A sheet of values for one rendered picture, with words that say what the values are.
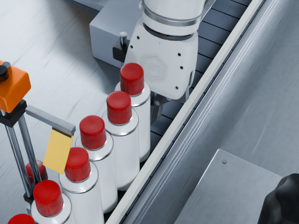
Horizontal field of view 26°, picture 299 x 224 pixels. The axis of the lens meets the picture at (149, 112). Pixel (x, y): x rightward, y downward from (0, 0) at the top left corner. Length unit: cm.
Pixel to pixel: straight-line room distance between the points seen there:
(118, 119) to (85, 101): 32
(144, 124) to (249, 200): 21
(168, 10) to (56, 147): 24
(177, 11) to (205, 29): 35
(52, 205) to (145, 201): 25
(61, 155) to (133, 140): 14
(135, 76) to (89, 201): 18
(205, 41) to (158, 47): 29
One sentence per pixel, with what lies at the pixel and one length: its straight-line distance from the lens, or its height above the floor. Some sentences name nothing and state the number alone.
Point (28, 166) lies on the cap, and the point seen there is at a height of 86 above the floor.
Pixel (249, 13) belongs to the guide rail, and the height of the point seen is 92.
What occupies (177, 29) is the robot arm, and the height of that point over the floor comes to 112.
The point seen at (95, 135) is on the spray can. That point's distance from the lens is 83.
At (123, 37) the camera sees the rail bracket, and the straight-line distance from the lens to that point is 105.
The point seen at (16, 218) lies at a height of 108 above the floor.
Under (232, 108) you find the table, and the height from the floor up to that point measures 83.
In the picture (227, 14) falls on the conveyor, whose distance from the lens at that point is 126.
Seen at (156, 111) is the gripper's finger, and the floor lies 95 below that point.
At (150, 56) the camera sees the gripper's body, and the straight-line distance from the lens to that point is 94.
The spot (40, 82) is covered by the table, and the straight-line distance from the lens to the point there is 122.
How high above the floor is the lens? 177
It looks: 54 degrees down
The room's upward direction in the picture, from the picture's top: straight up
